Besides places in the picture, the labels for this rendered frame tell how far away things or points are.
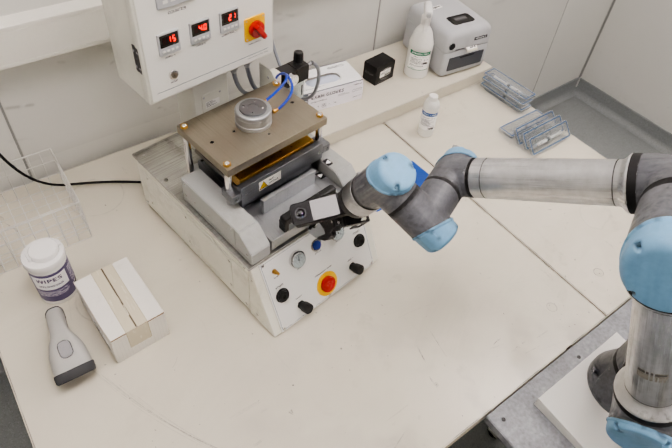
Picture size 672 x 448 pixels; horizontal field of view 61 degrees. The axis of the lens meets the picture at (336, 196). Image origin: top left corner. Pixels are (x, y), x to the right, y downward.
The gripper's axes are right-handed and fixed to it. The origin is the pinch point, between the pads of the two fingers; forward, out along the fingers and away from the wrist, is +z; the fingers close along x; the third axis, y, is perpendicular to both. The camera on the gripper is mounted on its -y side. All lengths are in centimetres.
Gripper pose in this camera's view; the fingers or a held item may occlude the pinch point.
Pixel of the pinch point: (308, 229)
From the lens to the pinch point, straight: 125.5
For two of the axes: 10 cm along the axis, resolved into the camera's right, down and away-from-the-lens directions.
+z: -4.2, 3.2, 8.5
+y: 8.6, -1.5, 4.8
